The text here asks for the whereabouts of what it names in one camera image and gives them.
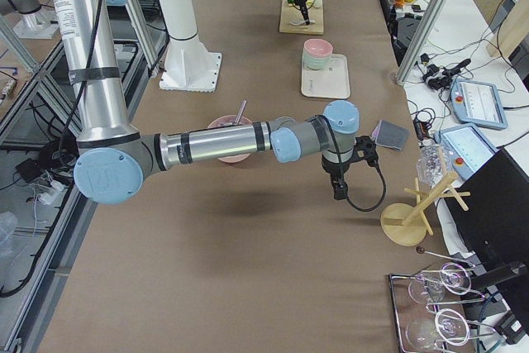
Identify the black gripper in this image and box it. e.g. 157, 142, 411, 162
286, 0, 313, 20
322, 157, 350, 200

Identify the white ceramic spoon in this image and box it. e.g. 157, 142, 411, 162
289, 19, 316, 26

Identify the small pink bowl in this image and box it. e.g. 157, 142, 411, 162
303, 38, 333, 59

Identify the green bowl stack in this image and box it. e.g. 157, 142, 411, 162
303, 54, 331, 70

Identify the large pink ice bowl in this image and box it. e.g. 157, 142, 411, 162
207, 114, 251, 164

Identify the wooden cutting board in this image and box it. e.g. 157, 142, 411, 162
279, 0, 324, 35

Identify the grey folded cloth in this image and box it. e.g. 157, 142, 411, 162
371, 120, 410, 151

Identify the wooden mug tree stand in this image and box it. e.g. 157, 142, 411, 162
379, 149, 471, 246

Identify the cream serving tray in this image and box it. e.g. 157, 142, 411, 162
301, 55, 350, 99

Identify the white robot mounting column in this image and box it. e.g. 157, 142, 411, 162
159, 0, 222, 93

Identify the wine glass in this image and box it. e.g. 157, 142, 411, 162
408, 262, 471, 304
405, 308, 470, 352

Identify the blue teach pendant tablet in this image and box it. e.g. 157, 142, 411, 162
450, 79, 508, 130

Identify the black monitor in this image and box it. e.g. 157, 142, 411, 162
450, 149, 528, 270

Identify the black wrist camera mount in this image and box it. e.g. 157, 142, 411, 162
355, 136, 379, 167

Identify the aluminium frame post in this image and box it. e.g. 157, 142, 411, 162
395, 0, 446, 86

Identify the black wire glass rack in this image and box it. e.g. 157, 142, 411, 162
388, 246, 507, 352

